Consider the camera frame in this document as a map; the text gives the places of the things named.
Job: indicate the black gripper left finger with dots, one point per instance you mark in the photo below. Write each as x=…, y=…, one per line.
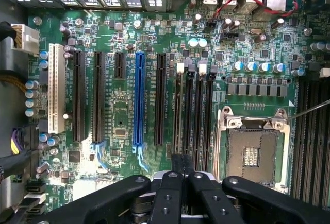
x=165, y=198

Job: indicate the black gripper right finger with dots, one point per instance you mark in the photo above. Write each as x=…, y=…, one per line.
x=206, y=200

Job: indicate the RAM slot with black latch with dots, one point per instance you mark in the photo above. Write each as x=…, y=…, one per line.
x=189, y=105
x=209, y=110

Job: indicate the RAM slot with white latch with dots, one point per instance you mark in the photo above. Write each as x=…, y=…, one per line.
x=178, y=105
x=199, y=110

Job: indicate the long black expansion slot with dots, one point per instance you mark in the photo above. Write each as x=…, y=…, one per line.
x=79, y=95
x=160, y=97
x=99, y=95

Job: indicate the blue expansion slot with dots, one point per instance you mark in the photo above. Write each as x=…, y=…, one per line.
x=139, y=97

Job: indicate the short black expansion slot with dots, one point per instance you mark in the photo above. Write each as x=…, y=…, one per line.
x=119, y=65

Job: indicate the white PCI expansion slot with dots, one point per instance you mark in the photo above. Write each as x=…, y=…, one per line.
x=56, y=87

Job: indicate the metal CPU socket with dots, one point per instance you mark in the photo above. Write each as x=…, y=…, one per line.
x=254, y=146

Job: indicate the green motherboard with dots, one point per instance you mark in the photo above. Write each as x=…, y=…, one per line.
x=121, y=105

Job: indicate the black SATA connector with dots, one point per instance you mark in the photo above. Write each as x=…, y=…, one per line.
x=36, y=188

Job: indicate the thin metal locking lever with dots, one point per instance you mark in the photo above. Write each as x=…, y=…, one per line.
x=309, y=110

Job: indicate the grey PC case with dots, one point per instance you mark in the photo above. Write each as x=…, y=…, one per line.
x=13, y=64

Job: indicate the white power connector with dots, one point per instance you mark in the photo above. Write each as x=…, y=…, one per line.
x=27, y=40

